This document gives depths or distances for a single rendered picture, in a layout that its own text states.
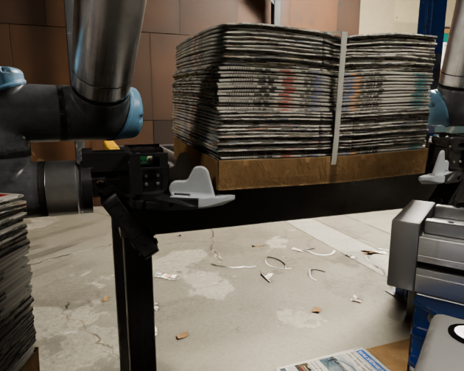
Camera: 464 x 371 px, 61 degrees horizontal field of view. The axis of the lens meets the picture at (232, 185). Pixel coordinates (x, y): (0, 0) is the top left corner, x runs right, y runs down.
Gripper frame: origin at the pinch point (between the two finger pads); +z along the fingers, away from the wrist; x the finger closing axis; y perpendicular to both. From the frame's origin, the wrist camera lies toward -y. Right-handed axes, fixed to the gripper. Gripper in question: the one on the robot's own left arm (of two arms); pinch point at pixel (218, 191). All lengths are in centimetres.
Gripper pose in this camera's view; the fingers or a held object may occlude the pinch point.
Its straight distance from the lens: 61.8
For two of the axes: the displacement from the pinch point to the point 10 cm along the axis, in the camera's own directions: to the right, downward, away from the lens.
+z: 9.4, -0.7, 3.4
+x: -3.4, -2.7, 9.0
